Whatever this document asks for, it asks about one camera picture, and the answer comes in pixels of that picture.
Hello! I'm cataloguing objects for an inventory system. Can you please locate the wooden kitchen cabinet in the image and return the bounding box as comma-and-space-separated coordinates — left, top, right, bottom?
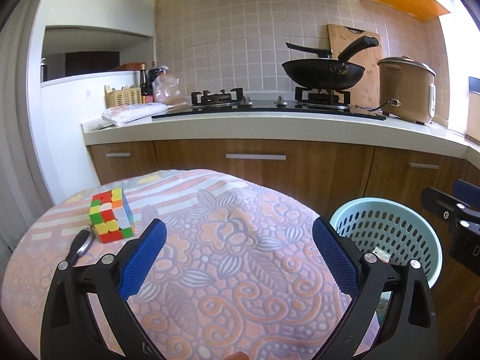
86, 139, 480, 346

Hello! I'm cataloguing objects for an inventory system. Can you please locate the person's left hand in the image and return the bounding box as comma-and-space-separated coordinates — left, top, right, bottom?
223, 351, 249, 360

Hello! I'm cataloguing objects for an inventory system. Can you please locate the light blue mesh basket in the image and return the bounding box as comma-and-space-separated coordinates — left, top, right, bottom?
329, 197, 443, 287

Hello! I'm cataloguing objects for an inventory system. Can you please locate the black car key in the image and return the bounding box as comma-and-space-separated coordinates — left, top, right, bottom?
65, 225, 95, 266

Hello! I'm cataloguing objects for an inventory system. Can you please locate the brown rice cooker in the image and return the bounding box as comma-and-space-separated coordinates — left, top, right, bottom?
377, 56, 436, 125

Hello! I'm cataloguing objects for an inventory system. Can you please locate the colourful rubik's cube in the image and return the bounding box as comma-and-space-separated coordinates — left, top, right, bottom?
89, 187, 135, 244

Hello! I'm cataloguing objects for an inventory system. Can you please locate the wooden cutting board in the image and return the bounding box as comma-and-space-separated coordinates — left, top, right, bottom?
326, 23, 383, 110

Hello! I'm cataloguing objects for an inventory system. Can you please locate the floral pink tablecloth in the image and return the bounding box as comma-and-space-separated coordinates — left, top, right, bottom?
0, 168, 380, 360

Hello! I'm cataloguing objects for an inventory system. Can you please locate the black gas stove top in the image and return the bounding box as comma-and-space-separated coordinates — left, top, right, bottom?
151, 87, 386, 120

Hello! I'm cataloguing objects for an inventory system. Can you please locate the black wok pan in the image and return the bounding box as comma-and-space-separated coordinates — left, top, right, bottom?
282, 35, 379, 91

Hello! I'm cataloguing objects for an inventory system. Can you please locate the white countertop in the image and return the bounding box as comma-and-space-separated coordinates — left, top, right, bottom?
81, 111, 479, 167

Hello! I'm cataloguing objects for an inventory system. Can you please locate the white folded cloth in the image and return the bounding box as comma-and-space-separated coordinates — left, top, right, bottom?
102, 103, 168, 126

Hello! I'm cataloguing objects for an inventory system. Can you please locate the wicker basket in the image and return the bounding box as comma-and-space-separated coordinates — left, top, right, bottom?
104, 85, 143, 108

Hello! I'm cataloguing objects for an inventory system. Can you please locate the dark sauce bottle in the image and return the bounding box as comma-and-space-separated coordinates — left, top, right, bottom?
140, 63, 153, 103

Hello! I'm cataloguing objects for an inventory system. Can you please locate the clear plastic bag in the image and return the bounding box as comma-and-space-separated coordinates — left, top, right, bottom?
152, 72, 185, 106

